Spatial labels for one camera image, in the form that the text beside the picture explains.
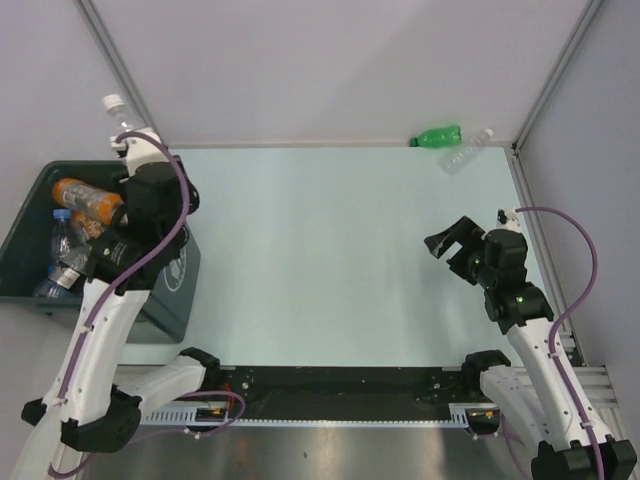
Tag clear bottle blue label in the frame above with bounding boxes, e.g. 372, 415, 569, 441
50, 208, 91, 272

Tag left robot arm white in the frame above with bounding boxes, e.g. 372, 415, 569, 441
21, 161, 222, 453

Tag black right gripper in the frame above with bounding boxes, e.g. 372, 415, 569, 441
424, 215, 497, 288

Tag white cable duct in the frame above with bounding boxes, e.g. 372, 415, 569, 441
140, 401, 233, 427

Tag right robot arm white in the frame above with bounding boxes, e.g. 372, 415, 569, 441
424, 210, 637, 479

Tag clear bottle black cap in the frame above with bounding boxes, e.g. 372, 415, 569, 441
33, 264, 84, 299

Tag orange label bottle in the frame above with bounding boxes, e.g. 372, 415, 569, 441
52, 178, 123, 225
71, 211, 107, 244

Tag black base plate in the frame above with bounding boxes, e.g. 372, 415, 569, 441
204, 366, 488, 422

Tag dark green plastic bin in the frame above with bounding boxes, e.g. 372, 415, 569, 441
1, 160, 201, 344

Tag clear bottle white cap back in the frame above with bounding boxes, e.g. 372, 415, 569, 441
437, 128, 494, 175

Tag green bottle at back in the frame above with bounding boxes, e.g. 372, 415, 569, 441
409, 125, 462, 149

